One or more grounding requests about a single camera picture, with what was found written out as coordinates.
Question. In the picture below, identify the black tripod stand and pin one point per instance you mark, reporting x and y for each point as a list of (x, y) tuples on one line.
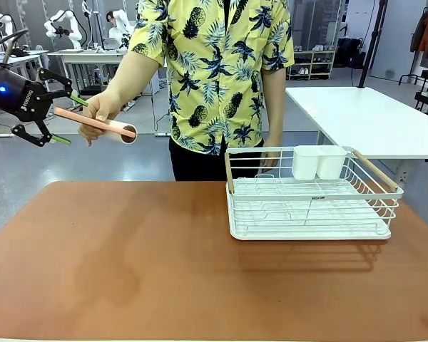
[(372, 42)]

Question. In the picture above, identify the large white table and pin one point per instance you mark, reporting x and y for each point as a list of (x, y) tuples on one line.
[(364, 117)]

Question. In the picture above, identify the white background workbench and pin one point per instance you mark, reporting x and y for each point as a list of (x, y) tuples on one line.
[(89, 55)]

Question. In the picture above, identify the person's left forearm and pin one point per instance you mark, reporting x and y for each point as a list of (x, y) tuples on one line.
[(274, 110)]

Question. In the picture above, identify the seated background person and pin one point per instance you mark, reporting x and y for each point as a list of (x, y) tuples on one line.
[(116, 30)]

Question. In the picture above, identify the person's right hand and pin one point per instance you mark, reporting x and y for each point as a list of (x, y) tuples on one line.
[(100, 107)]

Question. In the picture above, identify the white plastic cutlery holder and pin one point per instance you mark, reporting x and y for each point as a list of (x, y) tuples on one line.
[(319, 162)]

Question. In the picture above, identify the white shoe shelf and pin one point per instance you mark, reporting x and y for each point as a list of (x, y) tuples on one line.
[(312, 64)]

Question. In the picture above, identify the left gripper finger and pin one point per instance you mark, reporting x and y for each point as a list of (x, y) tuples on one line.
[(45, 139), (58, 80)]

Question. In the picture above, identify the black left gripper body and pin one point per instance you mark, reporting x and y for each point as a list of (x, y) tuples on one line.
[(19, 94)]

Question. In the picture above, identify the black trousers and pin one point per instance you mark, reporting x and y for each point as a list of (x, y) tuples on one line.
[(199, 165)]

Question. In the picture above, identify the person's right forearm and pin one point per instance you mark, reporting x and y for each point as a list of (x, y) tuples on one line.
[(133, 75)]

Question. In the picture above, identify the yellow pineapple print shirt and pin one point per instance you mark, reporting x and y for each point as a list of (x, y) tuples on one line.
[(217, 71)]

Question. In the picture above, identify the person's left hand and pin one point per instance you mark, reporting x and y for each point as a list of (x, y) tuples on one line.
[(269, 162)]

